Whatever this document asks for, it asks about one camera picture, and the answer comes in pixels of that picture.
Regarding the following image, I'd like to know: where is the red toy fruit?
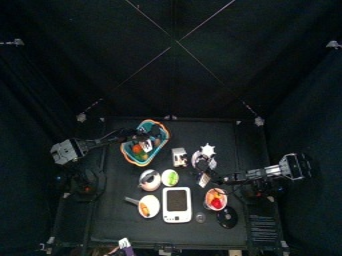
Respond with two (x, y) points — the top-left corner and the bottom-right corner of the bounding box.
(210, 197), (224, 210)

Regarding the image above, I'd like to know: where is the purple and white object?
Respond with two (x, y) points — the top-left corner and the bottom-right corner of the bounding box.
(116, 237), (136, 256)

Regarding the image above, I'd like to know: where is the white star-shaped toy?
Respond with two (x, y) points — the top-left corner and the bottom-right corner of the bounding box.
(199, 142), (218, 158)

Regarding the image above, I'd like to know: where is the teal basket with orange rim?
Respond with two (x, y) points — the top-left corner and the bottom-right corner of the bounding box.
(119, 119), (171, 168)

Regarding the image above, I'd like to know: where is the pale pink toy plate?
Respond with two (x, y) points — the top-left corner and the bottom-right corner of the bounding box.
(190, 149), (219, 170)

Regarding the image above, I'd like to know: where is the small white milk carton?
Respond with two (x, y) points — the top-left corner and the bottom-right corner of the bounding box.
(171, 147), (190, 168)

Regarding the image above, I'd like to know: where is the black disc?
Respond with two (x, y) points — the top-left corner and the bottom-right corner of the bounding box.
(215, 205), (239, 230)

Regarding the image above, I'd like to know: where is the orange toy bowl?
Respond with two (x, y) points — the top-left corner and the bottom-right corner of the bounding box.
(203, 187), (230, 212)

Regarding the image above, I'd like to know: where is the right wrist camera white tag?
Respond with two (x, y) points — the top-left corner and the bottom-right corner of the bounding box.
(198, 173), (211, 189)

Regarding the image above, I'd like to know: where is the white kitchen scale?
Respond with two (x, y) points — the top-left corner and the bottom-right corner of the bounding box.
(160, 186), (194, 224)

